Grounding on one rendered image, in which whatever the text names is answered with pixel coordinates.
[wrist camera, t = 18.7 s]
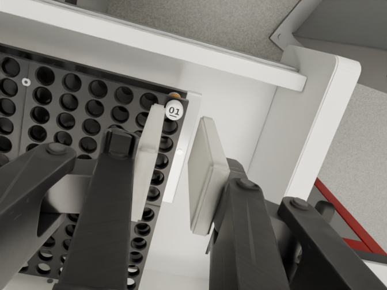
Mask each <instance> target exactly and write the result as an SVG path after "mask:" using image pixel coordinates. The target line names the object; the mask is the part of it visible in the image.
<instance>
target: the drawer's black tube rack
mask: <svg viewBox="0 0 387 290"><path fill-rule="evenodd" d="M171 92H175V93H178V94H179V95H180V97H181V98H185V99H186V97H187V91H186V90H182V89H178V88H175V87H171V86H167V85H162V84H159V83H155V82H151V81H147V80H144V79H139V78H135V77H131V76H128V75H124V74H119V73H116V72H113V71H108V70H104V69H101V68H97V67H93V66H88V65H85V64H81V63H77V62H73V61H70V60H66V59H61V58H57V57H54V56H50V55H46V54H41V53H38V52H34V51H30V50H27V49H23V48H18V47H14V46H11V45H7V44H3V43H0V167H1V166H3V165H5V164H7V163H9V162H10V161H12V160H14V159H16V158H17V157H19V156H20V155H22V154H24V153H26V152H27V151H29V150H31V149H33V148H35V147H36V146H38V145H40V144H43V143H50V142H57V143H62V144H65V145H67V146H70V147H72V148H73V149H75V150H76V152H77V156H76V159H96V158H97V157H98V154H99V151H100V146H101V139H102V136H103V131H104V130H105V129H110V128H117V129H123V130H126V131H130V132H132V133H134V134H136V135H138V136H139V137H141V135H142V132H143V129H144V127H145V124H146V120H147V118H148V115H149V112H150V109H151V106H152V105H154V104H159V105H161V104H162V100H163V97H164V94H169V93H171ZM78 217H79V213H67V214H66V218H65V220H64V222H63V223H62V224H61V225H60V226H59V227H58V228H57V229H56V230H55V231H54V233H53V234H52V235H51V236H50V237H49V238H48V239H47V240H46V241H45V243H44V244H43V245H42V246H41V247H40V248H39V249H38V251H37V252H35V254H34V255H33V256H32V257H31V258H30V260H29V261H28V262H27V263H28V266H26V267H22V268H21V270H20V271H19V272H18V273H22V274H29V275H33V276H40V277H46V278H53V279H57V280H58V279H59V277H60V274H61V271H60V268H62V267H63V264H64V262H65V259H64V258H63V257H66V256H67V252H68V249H69V246H70V242H71V239H72V237H73V233H74V230H75V227H76V224H77V221H78ZM41 253H45V254H52V256H51V257H45V256H43V255H42V254H41ZM39 264H47V265H48V266H49V267H50V270H42V269H40V268H39Z"/></svg>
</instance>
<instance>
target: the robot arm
mask: <svg viewBox="0 0 387 290"><path fill-rule="evenodd" d="M165 109H166V108H164V106H163V105H159V104H154V105H152V106H151V109H150V112H149V115H148V118H147V120H146V124H145V127H144V129H143V132H142V135H141V137H139V136H138V135H136V134H134V133H132V132H130V131H126V130H123V129H117V128H110V129H105V130H104V131H103V136H102V139H101V146H100V151H99V154H98V157H97V158H96V159H76V156H77V152H76V150H75V149H73V148H72V147H70V146H67V145H65V144H62V143H57V142H50V143H43V144H40V145H38V146H36V147H35V148H33V149H31V150H29V151H27V152H26V153H24V154H22V155H20V156H19V157H17V158H16V159H14V160H12V161H10V162H9V163H7V164H5V165H3V166H1V167H0V290H3V289H4V287H5V286H6V285H7V284H8V283H9V282H10V281H11V279H12V278H13V277H14V276H15V275H16V274H17V273H18V272H19V271H20V270H21V268H22V267H23V266H24V265H25V264H26V263H27V262H28V261H29V260H30V258H31V257H32V256H33V255H34V254H35V252H37V251H38V249H39V248H40V247H41V246H42V245H43V244H44V243H45V241H46V240H47V239H48V238H49V237H50V236H51V235H52V234H53V233H54V231H55V230H56V229H57V228H58V227H59V226H60V225H61V224H62V223H63V222H64V220H65V218H66V214H67V213H79V217H78V221H77V224H76V227H75V230H74V233H73V237H72V239H71V242H70V246H69V249H68V252H67V256H66V259H65V261H64V264H63V268H62V271H61V274H60V277H59V281H58V283H55V284H54V286H53V288H52V290H127V279H128V260H129V251H130V232H131V221H134V222H138V220H141V218H142V214H143V209H144V206H145V202H146V198H147V194H148V191H149V186H150V182H151V178H152V175H153V170H154V166H155V162H156V159H157V154H158V149H159V145H160V138H161V132H162V126H163V122H164V116H165ZM188 189H189V215H190V229H191V231H192V233H193V234H196V235H201V236H207V234H208V235H209V234H210V231H211V228H212V225H213V222H214V229H213V232H212V234H211V238H210V241H209V243H208V246H207V250H206V253H205V254H207V255H208V253H209V251H210V272H209V290H387V287H386V285H385V284H384V283H383V282H382V281H381V280H380V279H379V278H378V277H377V276H376V275H375V274H374V272H373V271H372V270H371V269H370V268H369V267H368V266H367V265H366V264H365V263H364V262H363V261H362V259H361V258H360V257H359V256H358V255H357V254H356V252H354V251H353V249H352V248H350V246H349V245H348V244H347V243H346V242H345V241H344V239H343V238H342V237H341V236H340V235H339V234H338V233H337V232H336V231H335V230H334V229H333V228H332V226H331V225H330V224H329V223H328V222H327V221H326V220H325V219H324V218H323V217H322V216H321V214H320V213H319V212H318V211H317V210H316V209H315V208H314V207H313V206H312V205H311V204H309V203H307V202H306V201H305V200H303V199H301V198H299V197H292V196H286V197H283V198H282V201H281V203H280V205H279V204H276V203H273V202H271V201H268V200H266V199H265V198H264V195H263V191H262V189H261V187H259V186H258V184H256V183H254V182H252V181H251V180H248V177H247V175H246V172H245V171H244V168H243V166H242V164H240V163H239V161H237V160H236V159H231V158H227V157H225V153H224V151H223V147H222V144H221V141H220V138H219V135H218V132H217V129H216V126H215V123H214V120H213V118H210V117H206V116H203V117H201V118H200V121H199V125H198V128H197V131H196V135H195V138H194V141H193V145H192V149H191V153H190V155H189V159H188ZM301 248H302V257H301V260H300V261H299V260H298V258H297V257H298V254H299V252H300V250H301Z"/></svg>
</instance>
